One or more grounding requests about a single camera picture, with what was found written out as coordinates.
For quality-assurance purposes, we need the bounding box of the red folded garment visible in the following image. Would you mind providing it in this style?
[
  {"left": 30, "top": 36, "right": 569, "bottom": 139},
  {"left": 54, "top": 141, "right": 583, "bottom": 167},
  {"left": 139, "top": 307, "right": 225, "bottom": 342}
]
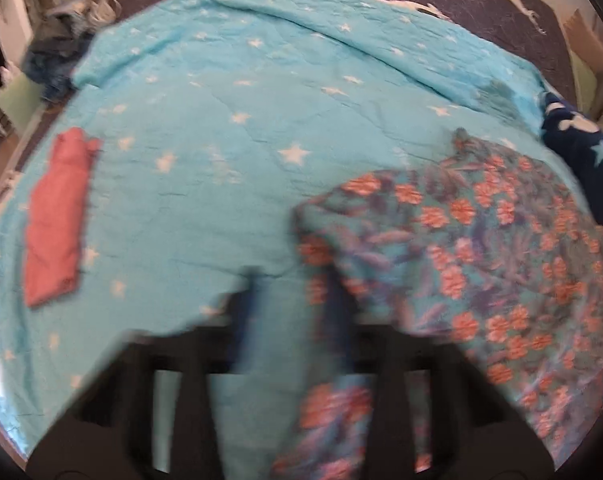
[{"left": 24, "top": 127, "right": 103, "bottom": 308}]

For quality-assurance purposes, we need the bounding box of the grey white bag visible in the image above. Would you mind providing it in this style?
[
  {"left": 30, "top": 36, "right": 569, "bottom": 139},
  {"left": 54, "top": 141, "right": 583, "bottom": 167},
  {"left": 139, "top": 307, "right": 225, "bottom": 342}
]
[{"left": 84, "top": 0, "right": 118, "bottom": 25}]

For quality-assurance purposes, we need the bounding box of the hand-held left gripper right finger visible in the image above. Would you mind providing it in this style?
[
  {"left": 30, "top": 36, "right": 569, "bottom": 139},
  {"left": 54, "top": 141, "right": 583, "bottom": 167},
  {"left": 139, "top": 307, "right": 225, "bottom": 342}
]
[{"left": 326, "top": 265, "right": 557, "bottom": 480}]

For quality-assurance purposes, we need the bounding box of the pile of blue clothes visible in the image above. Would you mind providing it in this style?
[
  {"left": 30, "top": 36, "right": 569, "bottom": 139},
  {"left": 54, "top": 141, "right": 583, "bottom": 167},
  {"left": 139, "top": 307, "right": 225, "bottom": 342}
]
[{"left": 22, "top": 7, "right": 99, "bottom": 103}]

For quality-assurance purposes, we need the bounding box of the dark blue star fleece garment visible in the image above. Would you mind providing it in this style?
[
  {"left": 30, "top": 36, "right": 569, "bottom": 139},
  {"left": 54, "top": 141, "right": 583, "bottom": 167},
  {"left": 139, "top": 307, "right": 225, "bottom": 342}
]
[{"left": 539, "top": 91, "right": 603, "bottom": 233}]

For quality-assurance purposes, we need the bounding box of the floral patterned garment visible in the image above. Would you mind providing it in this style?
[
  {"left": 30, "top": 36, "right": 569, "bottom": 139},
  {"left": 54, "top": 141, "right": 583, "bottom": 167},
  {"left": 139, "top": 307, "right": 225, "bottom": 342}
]
[{"left": 271, "top": 127, "right": 603, "bottom": 480}]

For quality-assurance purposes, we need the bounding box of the light blue star blanket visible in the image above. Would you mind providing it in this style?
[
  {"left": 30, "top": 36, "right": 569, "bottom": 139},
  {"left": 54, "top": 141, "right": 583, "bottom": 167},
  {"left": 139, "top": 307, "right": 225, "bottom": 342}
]
[{"left": 0, "top": 0, "right": 587, "bottom": 461}]

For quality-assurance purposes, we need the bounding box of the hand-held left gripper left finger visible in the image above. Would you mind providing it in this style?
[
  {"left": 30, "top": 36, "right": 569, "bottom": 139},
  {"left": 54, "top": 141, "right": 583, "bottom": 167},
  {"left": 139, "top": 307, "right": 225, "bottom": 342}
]
[{"left": 28, "top": 265, "right": 267, "bottom": 480}]

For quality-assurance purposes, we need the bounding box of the green cushion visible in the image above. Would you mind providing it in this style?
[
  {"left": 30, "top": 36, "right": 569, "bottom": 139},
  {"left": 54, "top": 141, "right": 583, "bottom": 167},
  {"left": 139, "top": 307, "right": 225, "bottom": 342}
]
[
  {"left": 569, "top": 52, "right": 603, "bottom": 117},
  {"left": 0, "top": 80, "right": 47, "bottom": 131}
]

